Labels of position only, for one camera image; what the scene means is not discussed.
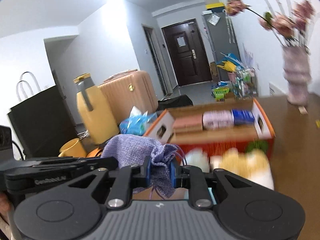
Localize purple knit drawstring pouch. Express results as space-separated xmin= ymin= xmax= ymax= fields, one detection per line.
xmin=100 ymin=134 xmax=180 ymax=199

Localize lilac fluffy towel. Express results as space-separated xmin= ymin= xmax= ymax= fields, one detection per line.
xmin=202 ymin=111 xmax=234 ymax=130

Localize yellow white plush toy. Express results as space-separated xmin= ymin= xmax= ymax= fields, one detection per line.
xmin=210 ymin=148 xmax=274 ymax=190

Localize person's left hand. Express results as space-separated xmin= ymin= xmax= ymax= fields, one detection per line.
xmin=0 ymin=192 xmax=11 ymax=215

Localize white plastic bag bundle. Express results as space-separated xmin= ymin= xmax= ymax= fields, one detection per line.
xmin=185 ymin=148 xmax=210 ymax=173

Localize blue wet wipes pack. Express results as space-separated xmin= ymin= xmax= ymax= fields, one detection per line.
xmin=119 ymin=106 xmax=157 ymax=136

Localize light blue plush ball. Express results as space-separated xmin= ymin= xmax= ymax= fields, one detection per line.
xmin=208 ymin=187 xmax=217 ymax=205

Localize salmon pink folded cloth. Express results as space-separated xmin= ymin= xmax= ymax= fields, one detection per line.
xmin=172 ymin=114 xmax=203 ymax=133

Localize black paper shopping bag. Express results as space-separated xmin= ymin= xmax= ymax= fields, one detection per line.
xmin=8 ymin=72 xmax=77 ymax=158

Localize yellow mug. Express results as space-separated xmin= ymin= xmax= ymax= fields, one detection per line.
xmin=59 ymin=138 xmax=87 ymax=158

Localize yellow thermos jug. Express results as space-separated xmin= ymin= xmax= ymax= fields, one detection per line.
xmin=74 ymin=73 xmax=119 ymax=145

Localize black chair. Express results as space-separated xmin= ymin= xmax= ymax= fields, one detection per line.
xmin=157 ymin=95 xmax=194 ymax=111

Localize peach hard-shell suitcase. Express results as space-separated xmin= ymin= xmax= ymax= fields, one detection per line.
xmin=98 ymin=69 xmax=158 ymax=124

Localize orange cardboard box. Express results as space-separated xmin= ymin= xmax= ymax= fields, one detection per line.
xmin=144 ymin=98 xmax=275 ymax=158

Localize storage rack with clutter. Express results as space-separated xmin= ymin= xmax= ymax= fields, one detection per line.
xmin=212 ymin=53 xmax=258 ymax=101

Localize dark brown entrance door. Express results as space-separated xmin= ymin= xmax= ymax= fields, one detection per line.
xmin=162 ymin=19 xmax=212 ymax=87

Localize grey refrigerator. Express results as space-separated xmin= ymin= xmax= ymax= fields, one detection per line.
xmin=202 ymin=8 xmax=240 ymax=65

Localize pink ribbed vase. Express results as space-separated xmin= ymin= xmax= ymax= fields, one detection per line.
xmin=283 ymin=46 xmax=311 ymax=106

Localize yellow box on fridge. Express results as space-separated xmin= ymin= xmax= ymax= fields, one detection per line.
xmin=206 ymin=2 xmax=225 ymax=12

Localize dried pink flowers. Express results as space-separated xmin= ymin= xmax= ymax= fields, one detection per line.
xmin=225 ymin=0 xmax=316 ymax=51

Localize orange strap cloth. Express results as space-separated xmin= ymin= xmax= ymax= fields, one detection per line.
xmin=86 ymin=148 xmax=103 ymax=158

